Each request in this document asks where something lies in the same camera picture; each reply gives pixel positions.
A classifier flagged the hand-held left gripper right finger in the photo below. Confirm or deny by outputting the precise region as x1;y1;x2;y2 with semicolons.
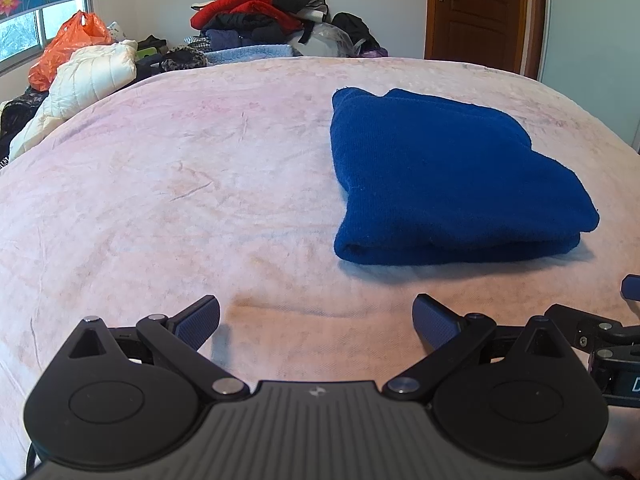
382;293;569;403

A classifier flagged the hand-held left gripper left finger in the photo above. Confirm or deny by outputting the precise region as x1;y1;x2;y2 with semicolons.
66;294;252;401

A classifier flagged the blue beaded knit sweater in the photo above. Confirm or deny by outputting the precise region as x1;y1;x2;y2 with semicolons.
330;87;601;266

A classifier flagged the pile of dark clothes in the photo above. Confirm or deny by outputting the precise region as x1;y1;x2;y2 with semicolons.
190;0;331;52

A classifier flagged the pink plush bed blanket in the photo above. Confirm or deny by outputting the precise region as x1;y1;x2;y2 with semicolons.
0;55;640;476

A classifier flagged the leopard print cloth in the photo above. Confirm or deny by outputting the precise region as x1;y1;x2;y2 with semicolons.
160;46;210;73

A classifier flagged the white puffer jacket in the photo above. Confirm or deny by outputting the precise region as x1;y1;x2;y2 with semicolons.
9;40;138;161

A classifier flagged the light blue towel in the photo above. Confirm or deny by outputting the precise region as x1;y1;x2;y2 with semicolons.
202;44;296;66

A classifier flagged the black lace cloth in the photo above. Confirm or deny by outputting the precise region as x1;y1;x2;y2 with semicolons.
0;87;51;166

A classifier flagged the orange plastic bag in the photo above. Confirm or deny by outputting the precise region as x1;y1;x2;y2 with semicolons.
28;11;113;92

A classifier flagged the clear plastic bag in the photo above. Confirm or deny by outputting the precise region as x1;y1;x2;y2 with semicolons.
300;22;353;57

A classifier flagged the black bag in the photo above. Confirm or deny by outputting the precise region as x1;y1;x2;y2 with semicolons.
331;12;381;51

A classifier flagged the brown wooden door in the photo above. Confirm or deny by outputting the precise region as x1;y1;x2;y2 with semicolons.
424;0;546;78

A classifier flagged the red garment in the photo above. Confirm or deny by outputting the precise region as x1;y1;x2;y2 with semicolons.
191;0;303;31

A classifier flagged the window with metal frame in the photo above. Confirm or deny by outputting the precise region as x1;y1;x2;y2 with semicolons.
0;2;92;77

